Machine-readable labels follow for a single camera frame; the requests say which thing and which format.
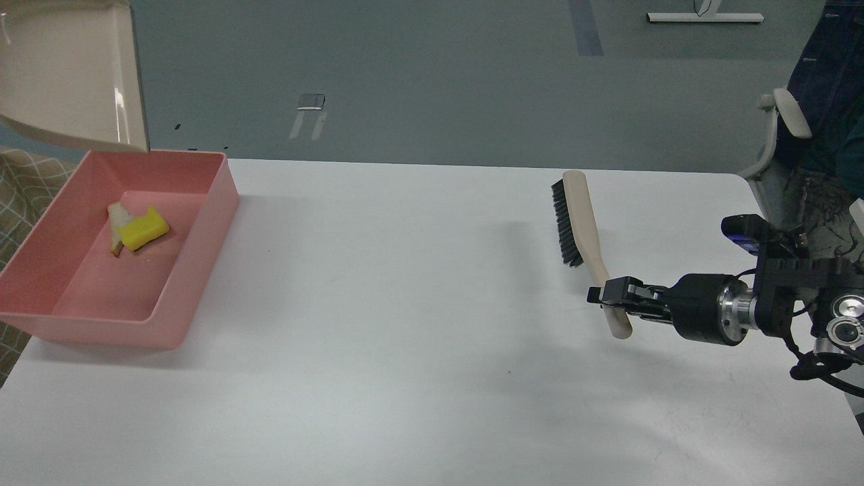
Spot white desk leg base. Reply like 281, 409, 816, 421
645, 1, 765, 24

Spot white bread slice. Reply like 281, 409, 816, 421
107, 202, 136, 258

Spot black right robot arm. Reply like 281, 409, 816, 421
587, 215, 862, 397

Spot silver floor socket plate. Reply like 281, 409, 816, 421
296, 93, 327, 111

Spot beige plastic dustpan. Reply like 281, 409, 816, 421
1, 1, 149, 152

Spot beige checkered cloth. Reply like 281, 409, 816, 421
0, 144, 77, 385

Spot beige hand brush black bristles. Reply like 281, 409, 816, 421
550, 169, 634, 340

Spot white office chair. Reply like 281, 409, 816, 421
740, 87, 862, 241

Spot pink plastic bin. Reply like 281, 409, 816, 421
1, 151, 240, 350

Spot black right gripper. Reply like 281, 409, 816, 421
587, 273, 755, 346

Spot person in dark clothes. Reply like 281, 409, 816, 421
769, 0, 864, 271

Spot yellow sponge piece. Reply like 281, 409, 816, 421
118, 205, 170, 252

